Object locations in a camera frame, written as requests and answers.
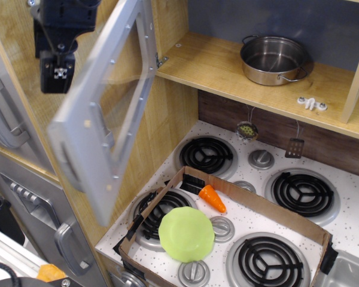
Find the hanging round strainer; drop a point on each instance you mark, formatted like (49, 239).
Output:
(246, 130)

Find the small silver stove knob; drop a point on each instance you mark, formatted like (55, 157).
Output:
(246, 185)

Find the lower grey fridge handle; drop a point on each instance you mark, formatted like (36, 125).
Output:
(73, 248)

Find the silver microwave door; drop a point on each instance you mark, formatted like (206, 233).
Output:
(93, 132)

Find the back right stove burner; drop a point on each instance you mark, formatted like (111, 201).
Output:
(304, 192)

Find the hanging toy spatula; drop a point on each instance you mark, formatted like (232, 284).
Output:
(295, 145)

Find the orange toy carrot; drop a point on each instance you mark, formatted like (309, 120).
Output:
(211, 197)

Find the stainless steel pot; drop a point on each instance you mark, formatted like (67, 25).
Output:
(273, 60)

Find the grey ice dispenser panel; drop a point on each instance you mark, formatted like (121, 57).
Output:
(35, 205)

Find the stainless sink basin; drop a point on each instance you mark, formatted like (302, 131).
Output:
(339, 270)

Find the metal door hinge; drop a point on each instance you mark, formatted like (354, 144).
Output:
(161, 61)

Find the white door latch clip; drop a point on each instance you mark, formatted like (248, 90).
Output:
(311, 104)

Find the black device at left edge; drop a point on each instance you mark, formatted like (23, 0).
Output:
(8, 224)

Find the stove burner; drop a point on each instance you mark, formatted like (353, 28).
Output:
(265, 259)
(304, 192)
(147, 234)
(208, 154)

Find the green plastic plate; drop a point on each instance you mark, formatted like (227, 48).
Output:
(186, 234)

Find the orange object bottom left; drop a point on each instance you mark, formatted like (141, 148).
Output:
(49, 273)

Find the centre silver stove knob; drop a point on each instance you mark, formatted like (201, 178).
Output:
(223, 228)

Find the front right stove burner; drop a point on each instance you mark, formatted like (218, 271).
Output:
(265, 259)

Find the back left stove burner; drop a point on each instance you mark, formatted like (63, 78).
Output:
(208, 154)

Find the front silver stove knob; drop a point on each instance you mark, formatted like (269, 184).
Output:
(194, 274)

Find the front left stove burner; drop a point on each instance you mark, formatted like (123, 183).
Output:
(147, 234)

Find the back silver stove knob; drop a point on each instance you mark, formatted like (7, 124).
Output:
(261, 159)

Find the grey fridge handle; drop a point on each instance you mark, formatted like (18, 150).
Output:
(73, 248)
(12, 131)

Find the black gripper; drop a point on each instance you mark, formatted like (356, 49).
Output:
(57, 24)

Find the upper grey fridge handle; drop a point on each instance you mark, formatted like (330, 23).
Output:
(12, 131)

